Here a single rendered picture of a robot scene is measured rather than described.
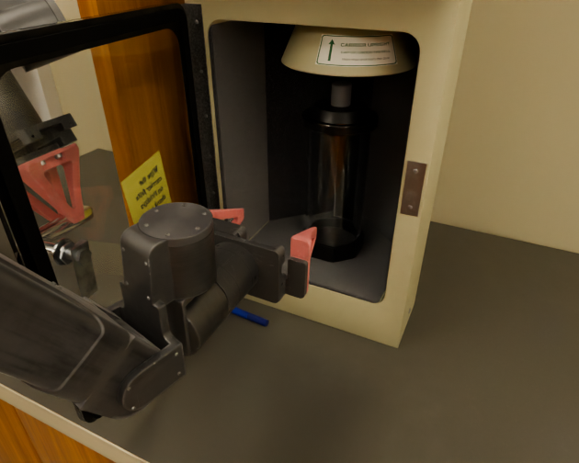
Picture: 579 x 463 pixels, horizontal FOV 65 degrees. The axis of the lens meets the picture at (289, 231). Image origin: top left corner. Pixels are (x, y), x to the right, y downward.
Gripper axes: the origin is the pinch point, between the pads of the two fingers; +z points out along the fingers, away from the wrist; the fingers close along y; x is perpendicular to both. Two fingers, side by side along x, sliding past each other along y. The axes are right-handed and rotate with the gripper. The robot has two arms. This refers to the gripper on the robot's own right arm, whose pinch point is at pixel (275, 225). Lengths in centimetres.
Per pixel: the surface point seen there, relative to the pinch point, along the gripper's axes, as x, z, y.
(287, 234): 14.7, 19.9, 7.6
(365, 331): 20.7, 9.4, -10.6
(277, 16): -21.5, 8.9, 4.4
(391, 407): 22.1, -0.9, -17.5
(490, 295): 21.6, 28.3, -27.0
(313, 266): 14.6, 13.2, -0.3
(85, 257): -3.1, -17.8, 10.6
